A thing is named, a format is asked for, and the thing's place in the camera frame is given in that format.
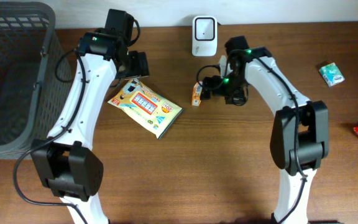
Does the orange tissue pack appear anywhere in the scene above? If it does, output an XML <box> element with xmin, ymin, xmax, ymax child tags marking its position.
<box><xmin>191</xmin><ymin>82</ymin><xmax>203</xmax><ymax>106</ymax></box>

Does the yellow snack bag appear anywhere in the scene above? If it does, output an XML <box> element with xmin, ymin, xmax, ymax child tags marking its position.
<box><xmin>108</xmin><ymin>78</ymin><xmax>183</xmax><ymax>139</ymax></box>

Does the green tissue pack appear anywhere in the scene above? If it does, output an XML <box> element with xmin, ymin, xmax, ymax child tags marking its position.
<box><xmin>319</xmin><ymin>62</ymin><xmax>345</xmax><ymax>87</ymax></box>

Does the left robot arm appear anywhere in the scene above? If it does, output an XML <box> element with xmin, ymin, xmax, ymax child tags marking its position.
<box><xmin>28</xmin><ymin>9</ymin><xmax>149</xmax><ymax>223</ymax></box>

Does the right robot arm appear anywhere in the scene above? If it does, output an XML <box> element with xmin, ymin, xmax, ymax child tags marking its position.
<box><xmin>197</xmin><ymin>35</ymin><xmax>329</xmax><ymax>223</ymax></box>

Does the white barcode scanner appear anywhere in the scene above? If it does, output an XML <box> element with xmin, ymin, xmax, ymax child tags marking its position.
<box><xmin>191</xmin><ymin>16</ymin><xmax>218</xmax><ymax>57</ymax></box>

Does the dark grey plastic basket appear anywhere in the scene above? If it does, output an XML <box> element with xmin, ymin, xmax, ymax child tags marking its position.
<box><xmin>0</xmin><ymin>1</ymin><xmax>72</xmax><ymax>159</ymax></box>

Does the right black cable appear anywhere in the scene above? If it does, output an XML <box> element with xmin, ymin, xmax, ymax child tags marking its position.
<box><xmin>195</xmin><ymin>49</ymin><xmax>309</xmax><ymax>224</ymax></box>

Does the left black cable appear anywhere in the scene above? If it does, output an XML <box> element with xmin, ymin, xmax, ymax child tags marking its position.
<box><xmin>12</xmin><ymin>18</ymin><xmax>142</xmax><ymax>224</ymax></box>

